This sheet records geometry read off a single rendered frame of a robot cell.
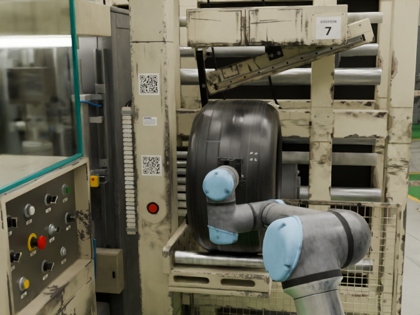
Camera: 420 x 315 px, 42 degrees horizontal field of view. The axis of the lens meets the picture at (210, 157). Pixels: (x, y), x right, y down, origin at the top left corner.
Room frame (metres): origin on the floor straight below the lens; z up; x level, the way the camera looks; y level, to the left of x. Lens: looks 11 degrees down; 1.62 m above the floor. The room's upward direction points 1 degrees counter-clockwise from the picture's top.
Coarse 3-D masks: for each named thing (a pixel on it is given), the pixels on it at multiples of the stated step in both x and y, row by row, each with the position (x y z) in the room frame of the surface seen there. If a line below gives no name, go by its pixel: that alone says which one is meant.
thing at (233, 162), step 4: (220, 156) 1.59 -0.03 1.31; (220, 160) 1.49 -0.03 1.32; (224, 160) 1.49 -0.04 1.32; (228, 160) 1.49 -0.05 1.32; (232, 160) 1.49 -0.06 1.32; (236, 160) 1.54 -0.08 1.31; (240, 160) 1.54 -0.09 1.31; (220, 164) 1.49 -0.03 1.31; (224, 164) 1.49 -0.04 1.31; (228, 164) 1.49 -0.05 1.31; (232, 164) 1.48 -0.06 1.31; (236, 164) 1.54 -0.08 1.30; (240, 164) 1.53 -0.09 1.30; (236, 168) 1.54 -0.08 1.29; (240, 168) 1.53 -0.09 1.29; (240, 172) 1.53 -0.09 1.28; (240, 176) 1.53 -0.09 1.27; (240, 180) 1.54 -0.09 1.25; (240, 184) 1.54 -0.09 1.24
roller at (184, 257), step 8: (176, 256) 1.83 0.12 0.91; (184, 256) 1.83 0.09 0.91; (192, 256) 1.82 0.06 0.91; (200, 256) 1.82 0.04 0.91; (208, 256) 1.81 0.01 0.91; (216, 256) 1.81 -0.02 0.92; (224, 256) 1.81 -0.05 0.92; (232, 256) 1.80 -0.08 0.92; (240, 256) 1.80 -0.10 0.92; (248, 256) 1.80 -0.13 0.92; (256, 256) 1.79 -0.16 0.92; (208, 264) 1.82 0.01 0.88; (216, 264) 1.81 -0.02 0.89; (224, 264) 1.80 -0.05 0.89; (232, 264) 1.79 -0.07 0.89; (240, 264) 1.79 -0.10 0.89; (248, 264) 1.78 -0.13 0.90; (256, 264) 1.78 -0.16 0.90
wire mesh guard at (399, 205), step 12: (312, 204) 2.22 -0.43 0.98; (324, 204) 2.21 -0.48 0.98; (336, 204) 2.20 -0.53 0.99; (348, 204) 2.19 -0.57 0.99; (360, 204) 2.18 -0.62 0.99; (372, 204) 2.17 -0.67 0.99; (384, 204) 2.16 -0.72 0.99; (396, 204) 2.16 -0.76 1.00; (396, 216) 2.16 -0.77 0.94; (396, 228) 2.16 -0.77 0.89; (192, 240) 2.32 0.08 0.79; (396, 240) 2.16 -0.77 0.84; (396, 252) 2.15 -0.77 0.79; (360, 264) 2.19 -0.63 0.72; (384, 264) 2.17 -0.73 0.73; (396, 264) 2.15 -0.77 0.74; (396, 276) 2.15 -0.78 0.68; (396, 288) 2.15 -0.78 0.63; (192, 300) 2.32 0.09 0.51; (216, 300) 2.30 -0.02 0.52; (276, 300) 2.25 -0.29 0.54; (192, 312) 2.32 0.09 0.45; (216, 312) 2.30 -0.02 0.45; (276, 312) 2.25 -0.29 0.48; (360, 312) 2.19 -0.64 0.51
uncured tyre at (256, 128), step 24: (216, 120) 1.80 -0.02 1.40; (240, 120) 1.79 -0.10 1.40; (264, 120) 1.79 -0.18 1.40; (192, 144) 1.77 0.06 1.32; (216, 144) 1.73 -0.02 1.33; (240, 144) 1.72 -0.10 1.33; (264, 144) 1.72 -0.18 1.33; (192, 168) 1.73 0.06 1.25; (264, 168) 1.69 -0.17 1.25; (192, 192) 1.71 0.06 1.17; (240, 192) 1.67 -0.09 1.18; (264, 192) 1.68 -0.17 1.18; (192, 216) 1.73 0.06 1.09; (240, 240) 1.72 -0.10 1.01
